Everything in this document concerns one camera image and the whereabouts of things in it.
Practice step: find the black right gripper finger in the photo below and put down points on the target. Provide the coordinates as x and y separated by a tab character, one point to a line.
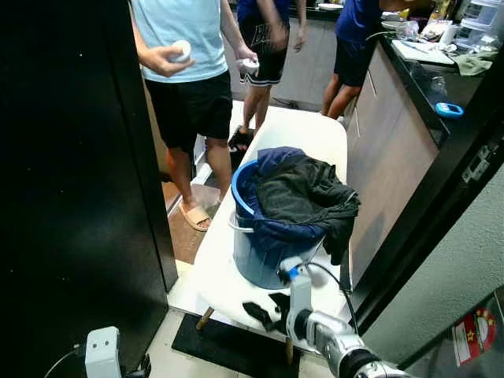
257	313
278	299

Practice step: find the grey washing machine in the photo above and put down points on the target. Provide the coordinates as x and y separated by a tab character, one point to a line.
441	362

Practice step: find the blue plastic bucket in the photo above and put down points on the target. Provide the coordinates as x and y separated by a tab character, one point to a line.
256	260

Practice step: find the black floor mat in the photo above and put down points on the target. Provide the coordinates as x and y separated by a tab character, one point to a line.
228	350

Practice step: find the navy blue garment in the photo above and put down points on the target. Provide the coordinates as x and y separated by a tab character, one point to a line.
272	228

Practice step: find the brown floor mat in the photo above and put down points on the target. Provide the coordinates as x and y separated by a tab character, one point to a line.
185	240

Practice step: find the dark green garment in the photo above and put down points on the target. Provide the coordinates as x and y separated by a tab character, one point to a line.
303	193

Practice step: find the red and white sticker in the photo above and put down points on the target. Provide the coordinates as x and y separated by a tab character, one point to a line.
474	335

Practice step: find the brown kitchen counter cabinet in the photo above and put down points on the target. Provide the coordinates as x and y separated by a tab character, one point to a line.
390	150

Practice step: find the black door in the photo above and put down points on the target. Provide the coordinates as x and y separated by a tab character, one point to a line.
71	173

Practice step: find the person in light blue shirt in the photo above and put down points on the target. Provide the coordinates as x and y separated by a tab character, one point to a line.
181	87

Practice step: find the white round controller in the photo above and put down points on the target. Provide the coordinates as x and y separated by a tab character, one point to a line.
250	65
182	50

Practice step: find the metal door latch plate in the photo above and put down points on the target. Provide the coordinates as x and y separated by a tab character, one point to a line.
478	165

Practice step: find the person in printed black shorts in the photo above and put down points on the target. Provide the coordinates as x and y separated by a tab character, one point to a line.
264	47

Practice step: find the small blue oval object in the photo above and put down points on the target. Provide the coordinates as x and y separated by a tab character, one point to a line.
449	110

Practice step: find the person in dark blue shirt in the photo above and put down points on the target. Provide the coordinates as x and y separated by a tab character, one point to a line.
354	35

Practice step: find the white tray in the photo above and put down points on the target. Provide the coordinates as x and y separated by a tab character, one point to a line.
421	52

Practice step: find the green cloth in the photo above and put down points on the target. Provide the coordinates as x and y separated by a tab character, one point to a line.
472	63

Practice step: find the clear plastic storage boxes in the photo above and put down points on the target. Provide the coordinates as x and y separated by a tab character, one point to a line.
484	24

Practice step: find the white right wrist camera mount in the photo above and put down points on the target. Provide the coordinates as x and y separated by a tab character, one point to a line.
300	299

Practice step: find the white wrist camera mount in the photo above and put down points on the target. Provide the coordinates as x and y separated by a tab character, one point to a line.
300	299
102	354

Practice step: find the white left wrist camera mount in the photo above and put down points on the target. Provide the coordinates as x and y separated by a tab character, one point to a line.
102	354

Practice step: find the black door frame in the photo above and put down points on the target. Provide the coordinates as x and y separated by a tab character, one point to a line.
425	228

